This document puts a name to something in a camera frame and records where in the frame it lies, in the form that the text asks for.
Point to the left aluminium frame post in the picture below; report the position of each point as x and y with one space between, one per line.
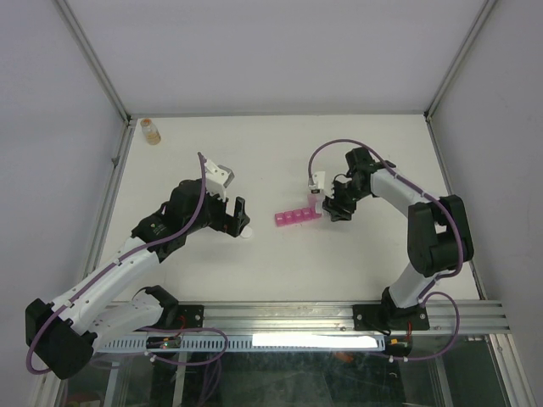
67 14

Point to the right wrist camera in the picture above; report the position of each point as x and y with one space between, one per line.
317 183

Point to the aluminium frame post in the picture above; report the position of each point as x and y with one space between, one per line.
477 25
67 14

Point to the small amber bottle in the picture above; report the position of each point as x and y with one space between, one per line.
150 131

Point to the white bottle cap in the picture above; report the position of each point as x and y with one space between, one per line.
246 233

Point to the slotted cable duct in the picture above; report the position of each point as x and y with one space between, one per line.
260 342

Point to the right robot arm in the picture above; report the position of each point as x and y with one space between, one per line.
439 240

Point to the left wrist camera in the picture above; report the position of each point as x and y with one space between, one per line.
217 178

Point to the pink weekly pill organizer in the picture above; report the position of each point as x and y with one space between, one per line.
298 216

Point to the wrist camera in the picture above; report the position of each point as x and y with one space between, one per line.
217 178
317 183

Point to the aluminium mounting rail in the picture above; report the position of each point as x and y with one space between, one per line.
439 316

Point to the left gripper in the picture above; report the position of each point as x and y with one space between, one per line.
227 223

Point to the right aluminium frame post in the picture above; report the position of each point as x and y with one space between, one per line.
477 25

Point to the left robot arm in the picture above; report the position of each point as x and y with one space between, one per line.
66 332

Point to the white pill bottle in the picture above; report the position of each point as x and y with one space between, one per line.
318 209

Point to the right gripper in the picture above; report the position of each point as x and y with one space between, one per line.
335 207

